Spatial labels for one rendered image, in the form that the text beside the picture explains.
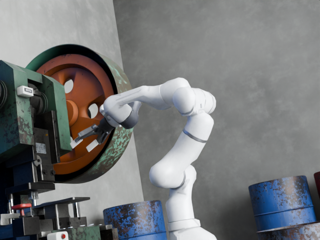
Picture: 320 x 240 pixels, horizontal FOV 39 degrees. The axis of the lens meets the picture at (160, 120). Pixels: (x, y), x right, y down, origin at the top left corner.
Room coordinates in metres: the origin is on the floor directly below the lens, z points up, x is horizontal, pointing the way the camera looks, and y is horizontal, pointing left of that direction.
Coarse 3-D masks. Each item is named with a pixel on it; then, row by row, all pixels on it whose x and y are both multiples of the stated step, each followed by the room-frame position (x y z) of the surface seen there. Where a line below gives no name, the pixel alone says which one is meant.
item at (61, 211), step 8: (56, 200) 2.16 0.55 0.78; (64, 200) 2.10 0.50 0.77; (72, 200) 2.12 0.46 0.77; (80, 200) 2.19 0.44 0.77; (32, 208) 2.18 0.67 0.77; (40, 208) 2.22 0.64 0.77; (48, 208) 2.16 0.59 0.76; (56, 208) 2.15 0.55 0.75; (64, 208) 2.20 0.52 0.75; (48, 216) 2.17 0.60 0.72; (56, 216) 2.15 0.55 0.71; (64, 216) 2.20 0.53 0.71; (56, 224) 2.15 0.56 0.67; (64, 224) 2.19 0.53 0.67
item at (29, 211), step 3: (30, 207) 2.18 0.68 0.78; (18, 210) 2.21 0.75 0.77; (24, 210) 2.19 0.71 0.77; (27, 210) 2.19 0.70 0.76; (30, 210) 2.18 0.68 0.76; (33, 210) 2.19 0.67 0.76; (36, 210) 2.21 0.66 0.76; (39, 210) 2.23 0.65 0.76; (42, 210) 2.25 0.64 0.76; (24, 213) 2.19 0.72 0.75; (27, 213) 2.19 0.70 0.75; (30, 213) 2.18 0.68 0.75; (33, 213) 2.19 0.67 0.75; (36, 213) 2.21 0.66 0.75; (39, 213) 2.23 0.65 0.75; (42, 213) 2.25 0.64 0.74
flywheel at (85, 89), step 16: (48, 64) 2.59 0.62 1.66; (64, 64) 2.55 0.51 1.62; (80, 64) 2.50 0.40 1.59; (96, 64) 2.45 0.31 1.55; (64, 80) 2.61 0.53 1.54; (80, 80) 2.55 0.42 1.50; (96, 80) 2.50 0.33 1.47; (112, 80) 2.45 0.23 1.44; (80, 96) 2.55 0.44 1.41; (96, 96) 2.51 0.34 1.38; (80, 112) 2.56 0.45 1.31; (80, 128) 2.56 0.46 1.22; (80, 144) 2.57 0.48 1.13; (64, 160) 2.62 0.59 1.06; (80, 160) 2.53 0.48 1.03; (96, 160) 2.53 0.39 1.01
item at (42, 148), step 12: (36, 132) 2.21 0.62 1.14; (36, 144) 2.20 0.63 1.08; (48, 144) 2.29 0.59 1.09; (48, 156) 2.28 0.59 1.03; (24, 168) 2.18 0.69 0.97; (36, 168) 2.18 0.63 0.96; (48, 168) 2.22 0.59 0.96; (24, 180) 2.19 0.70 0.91; (36, 180) 2.18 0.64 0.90; (48, 180) 2.22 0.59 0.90
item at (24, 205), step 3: (21, 204) 1.83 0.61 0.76; (24, 204) 1.84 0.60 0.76; (27, 204) 1.85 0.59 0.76; (30, 204) 1.87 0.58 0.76; (12, 207) 1.85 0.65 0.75; (15, 207) 1.84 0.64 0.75; (18, 207) 1.84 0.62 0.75; (21, 207) 1.84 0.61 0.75; (24, 207) 1.84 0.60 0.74; (27, 207) 1.86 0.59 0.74; (21, 210) 1.86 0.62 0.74; (21, 213) 1.86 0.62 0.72
